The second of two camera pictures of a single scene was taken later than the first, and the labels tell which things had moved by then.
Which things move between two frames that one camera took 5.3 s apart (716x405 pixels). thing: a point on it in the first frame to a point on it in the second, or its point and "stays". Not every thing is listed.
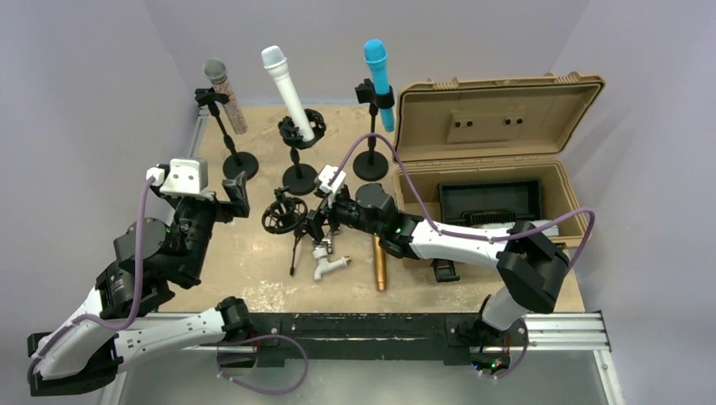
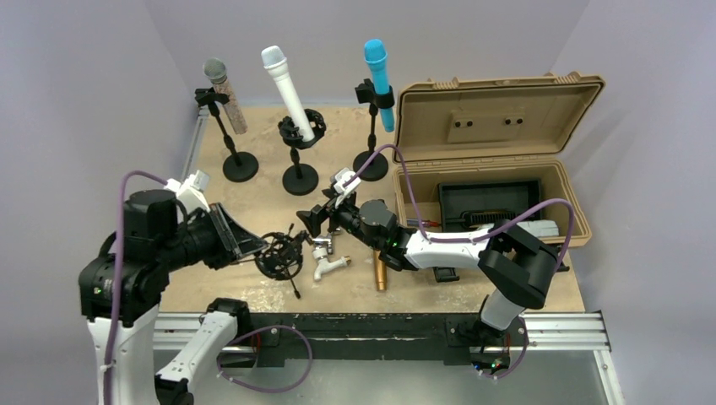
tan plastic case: x=494 y=127 stays
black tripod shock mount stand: x=285 y=214 to x=282 y=256
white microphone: x=274 y=62 stays
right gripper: x=315 y=227 stays
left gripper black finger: x=237 y=193 to x=240 y=241
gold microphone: x=380 y=264 stays
